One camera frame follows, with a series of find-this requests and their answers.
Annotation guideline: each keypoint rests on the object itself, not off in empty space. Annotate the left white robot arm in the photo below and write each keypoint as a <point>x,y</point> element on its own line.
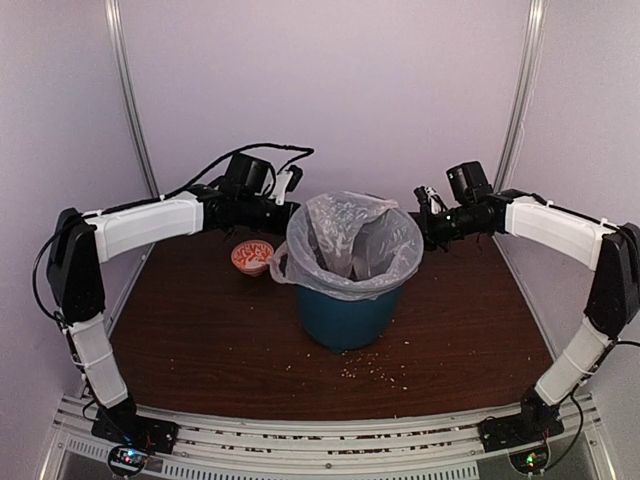
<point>251,194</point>

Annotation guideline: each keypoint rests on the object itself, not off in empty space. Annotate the blue plastic trash bin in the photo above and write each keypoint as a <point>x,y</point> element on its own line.
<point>347,316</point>

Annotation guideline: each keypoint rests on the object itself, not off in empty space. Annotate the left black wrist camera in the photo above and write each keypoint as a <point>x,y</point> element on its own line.
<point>286,182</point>

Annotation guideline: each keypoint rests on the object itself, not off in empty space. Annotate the red patterned white bowl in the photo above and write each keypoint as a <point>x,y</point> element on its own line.
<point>252,257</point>

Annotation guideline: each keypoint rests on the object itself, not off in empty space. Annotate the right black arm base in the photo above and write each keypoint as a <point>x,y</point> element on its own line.
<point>526,432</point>

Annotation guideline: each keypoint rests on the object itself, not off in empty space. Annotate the left aluminium frame post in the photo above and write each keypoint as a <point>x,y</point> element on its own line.
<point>133,118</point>

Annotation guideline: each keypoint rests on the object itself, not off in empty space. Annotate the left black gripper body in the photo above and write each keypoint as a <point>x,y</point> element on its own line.
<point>252,216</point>

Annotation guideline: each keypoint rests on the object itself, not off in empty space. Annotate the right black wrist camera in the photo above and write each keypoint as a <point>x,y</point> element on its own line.
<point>429,200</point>

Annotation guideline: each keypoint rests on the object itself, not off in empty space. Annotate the pink plastic trash bag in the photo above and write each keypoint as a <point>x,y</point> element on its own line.
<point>349,246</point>

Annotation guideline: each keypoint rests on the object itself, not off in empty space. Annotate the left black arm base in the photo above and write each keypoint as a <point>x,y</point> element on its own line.
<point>135,438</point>

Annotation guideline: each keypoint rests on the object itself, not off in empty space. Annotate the aluminium frame post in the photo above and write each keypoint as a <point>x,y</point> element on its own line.
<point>523,93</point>
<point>133,118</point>

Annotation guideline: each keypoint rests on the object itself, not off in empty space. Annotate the right aluminium frame post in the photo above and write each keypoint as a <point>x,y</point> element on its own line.
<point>523,93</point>

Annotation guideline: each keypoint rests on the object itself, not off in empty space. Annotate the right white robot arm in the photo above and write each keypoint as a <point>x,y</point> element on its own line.
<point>610,251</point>

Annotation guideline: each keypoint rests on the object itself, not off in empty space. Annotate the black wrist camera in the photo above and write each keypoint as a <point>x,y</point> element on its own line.
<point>429,200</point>
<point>286,182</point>

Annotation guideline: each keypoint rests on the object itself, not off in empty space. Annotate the aluminium front rail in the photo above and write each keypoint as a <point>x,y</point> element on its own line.
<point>446,446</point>

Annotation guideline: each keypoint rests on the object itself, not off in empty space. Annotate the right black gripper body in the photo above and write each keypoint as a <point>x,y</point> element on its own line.
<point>440,231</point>

